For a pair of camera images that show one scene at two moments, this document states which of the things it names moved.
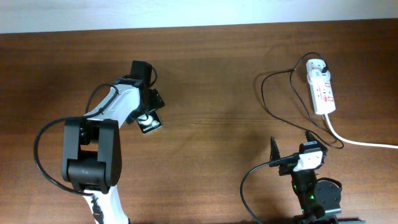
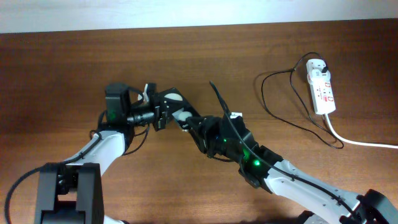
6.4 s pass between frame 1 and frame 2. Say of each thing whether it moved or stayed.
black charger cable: stayed
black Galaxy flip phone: moved
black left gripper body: moved
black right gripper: moved
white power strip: stayed
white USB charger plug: stayed
